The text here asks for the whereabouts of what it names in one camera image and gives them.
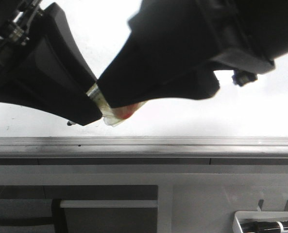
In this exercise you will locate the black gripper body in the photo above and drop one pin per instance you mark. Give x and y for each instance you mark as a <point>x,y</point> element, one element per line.
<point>246,34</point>

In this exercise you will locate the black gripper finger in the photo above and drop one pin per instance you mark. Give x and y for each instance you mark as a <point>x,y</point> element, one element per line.
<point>166,56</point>
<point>41,66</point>

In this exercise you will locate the white whiteboard marker pen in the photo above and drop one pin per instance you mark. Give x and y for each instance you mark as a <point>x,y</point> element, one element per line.
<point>112,116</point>

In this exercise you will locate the dark framed panel below board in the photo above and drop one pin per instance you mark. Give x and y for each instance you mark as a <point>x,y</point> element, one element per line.
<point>78,209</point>

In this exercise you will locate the white tray with dark item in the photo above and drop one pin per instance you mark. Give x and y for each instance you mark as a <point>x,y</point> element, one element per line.
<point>260,222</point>

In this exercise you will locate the white whiteboard with aluminium frame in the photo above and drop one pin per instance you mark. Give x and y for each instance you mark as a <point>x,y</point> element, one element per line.
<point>101,29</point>

